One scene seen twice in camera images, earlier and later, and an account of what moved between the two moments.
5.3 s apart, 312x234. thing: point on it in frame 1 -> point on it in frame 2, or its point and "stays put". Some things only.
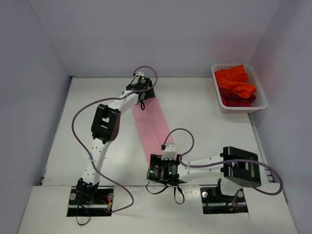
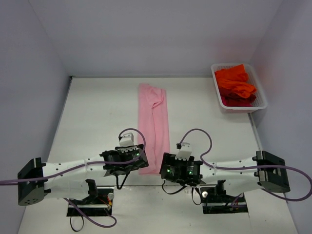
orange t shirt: (235, 78) stays put
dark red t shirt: (228, 99) stays put
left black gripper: (147, 94) -> (142, 158)
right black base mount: (214, 202) stays put
